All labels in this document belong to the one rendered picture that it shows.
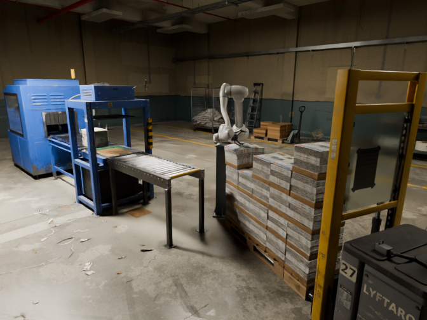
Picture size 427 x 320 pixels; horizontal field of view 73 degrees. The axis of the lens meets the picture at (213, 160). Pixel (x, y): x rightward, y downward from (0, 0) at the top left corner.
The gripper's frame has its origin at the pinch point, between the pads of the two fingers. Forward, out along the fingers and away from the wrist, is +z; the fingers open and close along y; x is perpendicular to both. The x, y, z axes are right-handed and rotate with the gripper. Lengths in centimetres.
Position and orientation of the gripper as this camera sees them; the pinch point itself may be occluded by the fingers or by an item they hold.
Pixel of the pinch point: (245, 137)
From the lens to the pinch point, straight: 346.1
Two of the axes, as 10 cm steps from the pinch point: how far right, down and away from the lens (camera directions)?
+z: 9.0, -0.4, 4.4
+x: 4.3, 2.3, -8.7
